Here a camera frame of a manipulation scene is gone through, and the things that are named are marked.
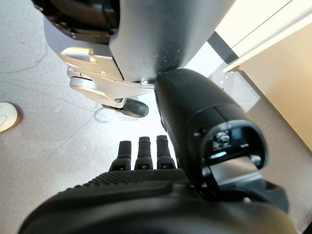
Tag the silver robot foot black toe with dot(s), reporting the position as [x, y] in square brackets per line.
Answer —
[97, 80]

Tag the white round floor object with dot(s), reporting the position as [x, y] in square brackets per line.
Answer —
[6, 116]

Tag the silver robot leg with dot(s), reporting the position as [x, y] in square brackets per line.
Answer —
[151, 31]

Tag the beige white cabinet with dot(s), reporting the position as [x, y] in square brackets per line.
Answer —
[280, 56]

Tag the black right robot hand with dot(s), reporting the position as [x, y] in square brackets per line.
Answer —
[195, 104]

